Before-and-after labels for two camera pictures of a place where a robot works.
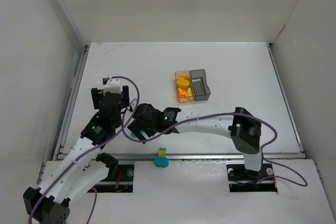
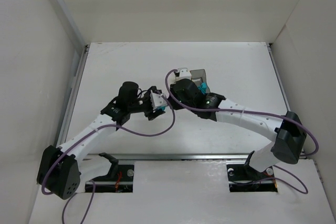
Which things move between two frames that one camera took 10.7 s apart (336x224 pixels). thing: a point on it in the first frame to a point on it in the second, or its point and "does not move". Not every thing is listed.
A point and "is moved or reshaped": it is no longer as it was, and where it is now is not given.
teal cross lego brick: (133, 135) is moved or reshaped
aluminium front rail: (201, 156) does not move
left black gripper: (95, 97) to (149, 107)
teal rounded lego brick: (161, 161) to (161, 107)
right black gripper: (139, 128) to (174, 98)
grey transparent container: (201, 89) does not move
